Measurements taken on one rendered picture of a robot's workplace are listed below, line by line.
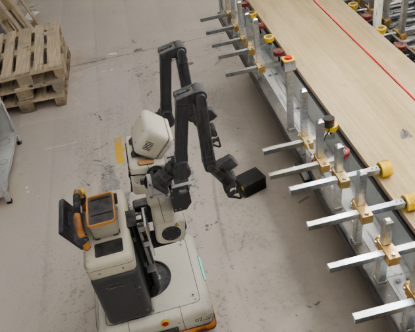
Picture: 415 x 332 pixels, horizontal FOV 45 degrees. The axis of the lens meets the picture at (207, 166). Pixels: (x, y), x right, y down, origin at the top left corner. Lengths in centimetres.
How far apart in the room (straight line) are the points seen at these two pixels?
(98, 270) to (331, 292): 147
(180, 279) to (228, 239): 66
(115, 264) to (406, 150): 163
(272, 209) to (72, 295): 153
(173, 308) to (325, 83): 170
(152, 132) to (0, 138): 299
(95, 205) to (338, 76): 179
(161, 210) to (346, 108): 130
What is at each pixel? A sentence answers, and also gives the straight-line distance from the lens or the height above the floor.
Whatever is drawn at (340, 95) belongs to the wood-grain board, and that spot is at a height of 90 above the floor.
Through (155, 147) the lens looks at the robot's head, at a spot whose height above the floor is 129.
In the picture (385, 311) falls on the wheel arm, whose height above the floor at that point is 96.
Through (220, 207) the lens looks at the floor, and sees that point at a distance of 382.
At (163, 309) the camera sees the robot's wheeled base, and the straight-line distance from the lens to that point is 296.
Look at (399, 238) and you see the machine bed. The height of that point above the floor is 70.
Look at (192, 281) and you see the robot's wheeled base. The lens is 304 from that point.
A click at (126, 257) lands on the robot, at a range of 256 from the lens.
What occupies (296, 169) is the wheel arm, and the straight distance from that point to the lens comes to 276.
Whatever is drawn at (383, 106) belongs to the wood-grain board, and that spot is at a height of 90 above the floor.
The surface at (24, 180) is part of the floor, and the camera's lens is 469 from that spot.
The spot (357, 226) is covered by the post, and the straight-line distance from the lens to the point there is 251.
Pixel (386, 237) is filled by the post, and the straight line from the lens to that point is 222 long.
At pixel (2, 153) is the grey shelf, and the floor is 14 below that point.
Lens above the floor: 266
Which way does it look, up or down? 39 degrees down
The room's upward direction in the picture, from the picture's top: 10 degrees counter-clockwise
